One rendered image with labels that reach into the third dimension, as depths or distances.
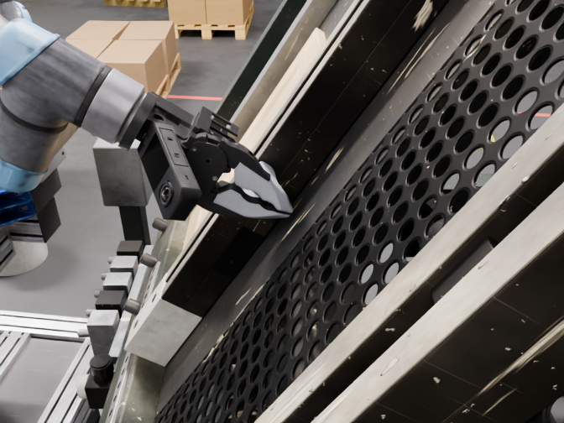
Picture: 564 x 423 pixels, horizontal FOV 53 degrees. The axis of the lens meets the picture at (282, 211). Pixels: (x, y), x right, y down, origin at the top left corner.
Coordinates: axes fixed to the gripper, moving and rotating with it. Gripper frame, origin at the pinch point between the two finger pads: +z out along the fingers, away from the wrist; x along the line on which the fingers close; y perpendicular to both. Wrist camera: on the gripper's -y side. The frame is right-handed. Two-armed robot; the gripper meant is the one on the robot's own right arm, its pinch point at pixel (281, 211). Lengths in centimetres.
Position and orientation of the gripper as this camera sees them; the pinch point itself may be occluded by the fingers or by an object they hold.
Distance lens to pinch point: 67.9
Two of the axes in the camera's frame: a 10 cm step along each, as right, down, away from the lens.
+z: 8.4, 4.7, 2.8
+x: -5.4, 7.0, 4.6
